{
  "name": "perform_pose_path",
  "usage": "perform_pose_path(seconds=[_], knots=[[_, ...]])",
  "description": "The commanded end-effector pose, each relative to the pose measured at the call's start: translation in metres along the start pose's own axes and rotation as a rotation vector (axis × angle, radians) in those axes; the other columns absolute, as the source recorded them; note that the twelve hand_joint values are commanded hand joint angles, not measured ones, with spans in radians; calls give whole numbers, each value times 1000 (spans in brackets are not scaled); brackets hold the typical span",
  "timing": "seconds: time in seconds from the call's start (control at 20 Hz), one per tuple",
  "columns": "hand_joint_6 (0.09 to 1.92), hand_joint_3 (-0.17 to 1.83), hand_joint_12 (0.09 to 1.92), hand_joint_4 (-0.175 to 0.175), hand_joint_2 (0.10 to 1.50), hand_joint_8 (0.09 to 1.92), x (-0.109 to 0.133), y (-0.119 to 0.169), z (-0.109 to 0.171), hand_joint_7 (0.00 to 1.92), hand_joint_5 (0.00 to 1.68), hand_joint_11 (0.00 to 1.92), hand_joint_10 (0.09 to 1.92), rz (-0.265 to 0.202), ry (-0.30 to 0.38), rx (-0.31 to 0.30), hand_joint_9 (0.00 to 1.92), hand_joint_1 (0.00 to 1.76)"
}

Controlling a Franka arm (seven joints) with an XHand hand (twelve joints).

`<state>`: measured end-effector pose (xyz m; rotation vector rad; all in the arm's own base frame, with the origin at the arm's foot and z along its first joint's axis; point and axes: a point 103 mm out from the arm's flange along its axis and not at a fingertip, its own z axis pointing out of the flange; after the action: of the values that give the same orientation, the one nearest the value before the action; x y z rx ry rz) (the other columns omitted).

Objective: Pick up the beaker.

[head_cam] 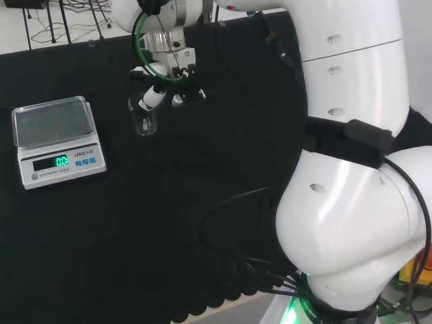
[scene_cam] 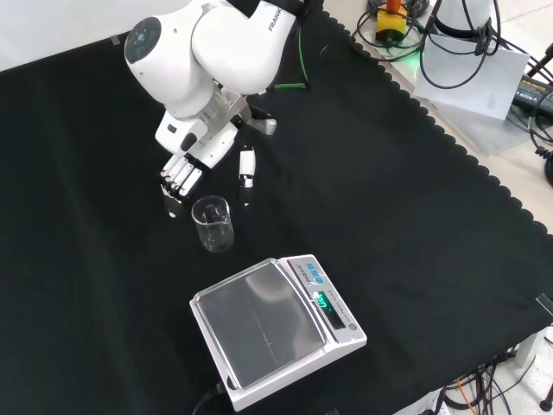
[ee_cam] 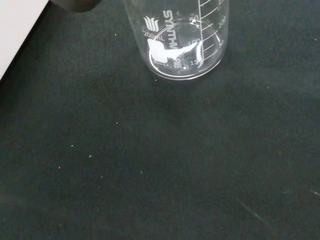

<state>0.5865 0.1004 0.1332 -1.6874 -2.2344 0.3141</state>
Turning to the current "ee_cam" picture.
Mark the black bench cloth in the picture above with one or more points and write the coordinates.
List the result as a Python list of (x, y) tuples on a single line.
[(160, 155)]

